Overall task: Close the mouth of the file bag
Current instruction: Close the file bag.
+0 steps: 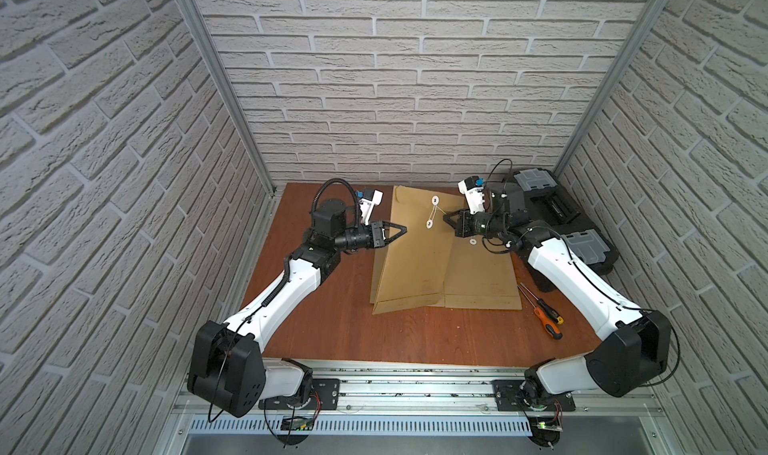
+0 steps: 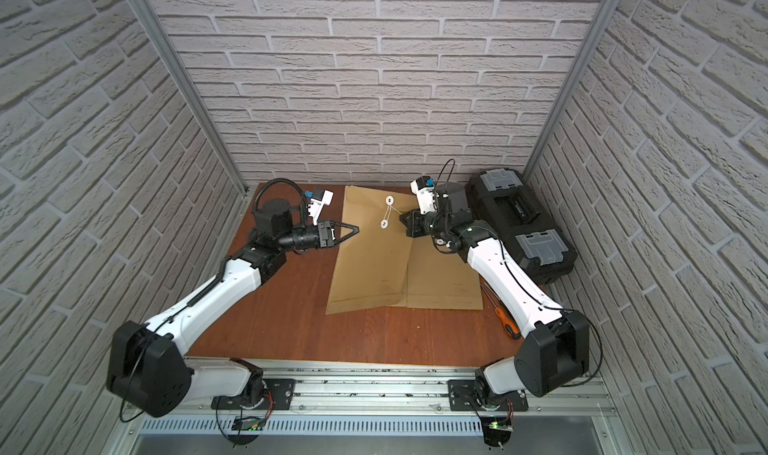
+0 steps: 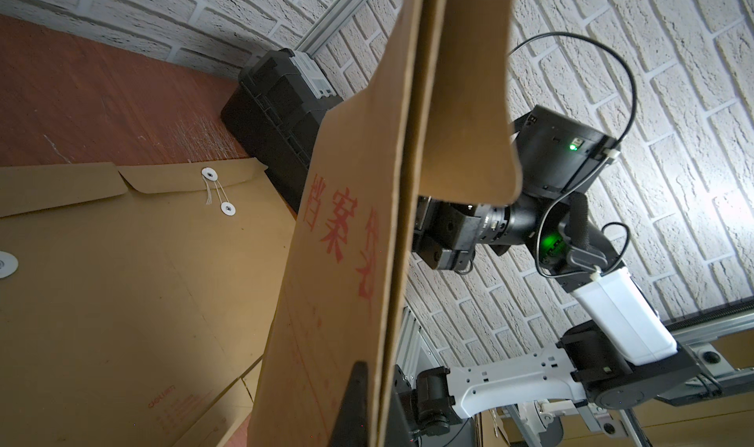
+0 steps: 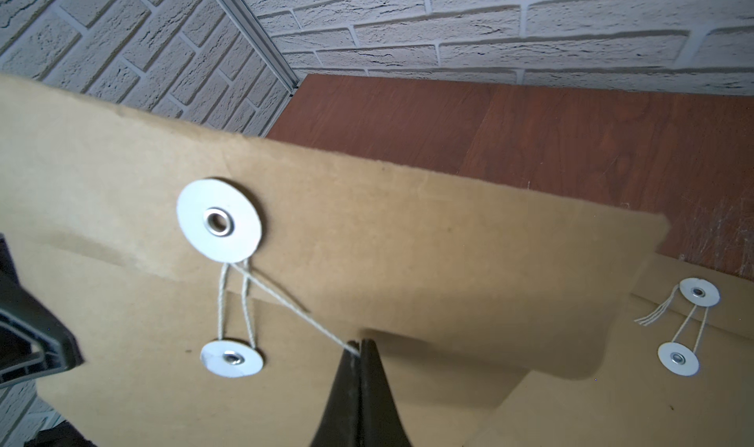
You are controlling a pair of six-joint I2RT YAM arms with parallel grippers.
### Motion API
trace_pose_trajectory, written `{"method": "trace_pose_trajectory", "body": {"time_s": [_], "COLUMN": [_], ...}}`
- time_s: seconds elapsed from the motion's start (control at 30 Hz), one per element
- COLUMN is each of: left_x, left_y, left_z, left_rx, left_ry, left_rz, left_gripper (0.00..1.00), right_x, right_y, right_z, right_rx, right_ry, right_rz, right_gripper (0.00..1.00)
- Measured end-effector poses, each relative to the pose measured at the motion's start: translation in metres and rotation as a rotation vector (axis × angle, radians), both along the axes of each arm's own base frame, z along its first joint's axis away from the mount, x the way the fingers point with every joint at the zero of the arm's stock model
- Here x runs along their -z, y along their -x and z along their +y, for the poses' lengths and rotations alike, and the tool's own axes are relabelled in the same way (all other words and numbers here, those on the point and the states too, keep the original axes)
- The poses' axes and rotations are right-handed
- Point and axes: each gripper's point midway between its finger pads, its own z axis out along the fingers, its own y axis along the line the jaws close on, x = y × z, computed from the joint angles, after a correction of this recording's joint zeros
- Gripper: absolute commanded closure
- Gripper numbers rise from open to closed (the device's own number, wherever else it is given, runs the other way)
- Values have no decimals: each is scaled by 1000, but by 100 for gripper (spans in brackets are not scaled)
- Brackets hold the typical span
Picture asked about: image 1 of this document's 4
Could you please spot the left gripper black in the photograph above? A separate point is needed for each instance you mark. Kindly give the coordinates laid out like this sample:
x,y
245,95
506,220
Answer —
x,y
377,235

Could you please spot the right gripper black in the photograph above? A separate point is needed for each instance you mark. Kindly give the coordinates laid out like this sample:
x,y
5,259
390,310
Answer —
x,y
461,226

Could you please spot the brown kraft file bag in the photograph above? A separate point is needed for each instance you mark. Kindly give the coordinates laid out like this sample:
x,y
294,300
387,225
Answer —
x,y
478,279

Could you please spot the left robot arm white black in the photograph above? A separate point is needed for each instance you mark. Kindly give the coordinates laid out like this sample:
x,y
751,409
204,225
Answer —
x,y
227,368

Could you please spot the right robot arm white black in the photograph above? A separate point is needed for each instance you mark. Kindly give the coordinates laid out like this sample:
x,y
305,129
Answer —
x,y
563,249

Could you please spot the black plastic toolbox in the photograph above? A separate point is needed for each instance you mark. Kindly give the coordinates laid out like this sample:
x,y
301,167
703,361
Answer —
x,y
552,210

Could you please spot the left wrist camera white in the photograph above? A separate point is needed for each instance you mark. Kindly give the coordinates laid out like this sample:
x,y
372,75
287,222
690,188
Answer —
x,y
368,199

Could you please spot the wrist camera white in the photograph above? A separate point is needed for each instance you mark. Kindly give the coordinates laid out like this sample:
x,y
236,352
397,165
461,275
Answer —
x,y
473,189
368,199

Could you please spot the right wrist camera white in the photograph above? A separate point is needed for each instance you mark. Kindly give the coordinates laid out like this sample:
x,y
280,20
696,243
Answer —
x,y
473,189

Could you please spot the black yellow handled screwdriver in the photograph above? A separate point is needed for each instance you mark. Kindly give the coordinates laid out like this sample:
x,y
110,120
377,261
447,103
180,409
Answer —
x,y
549,311

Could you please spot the orange handled screwdriver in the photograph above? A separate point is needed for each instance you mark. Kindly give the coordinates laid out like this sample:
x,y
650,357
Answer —
x,y
549,326

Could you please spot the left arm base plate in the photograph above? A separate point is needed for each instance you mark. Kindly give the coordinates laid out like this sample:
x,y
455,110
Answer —
x,y
322,393

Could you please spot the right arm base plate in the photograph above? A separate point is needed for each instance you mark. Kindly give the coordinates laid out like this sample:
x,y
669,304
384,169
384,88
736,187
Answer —
x,y
510,395

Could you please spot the aluminium rail frame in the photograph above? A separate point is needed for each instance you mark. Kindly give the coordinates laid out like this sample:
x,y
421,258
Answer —
x,y
405,408

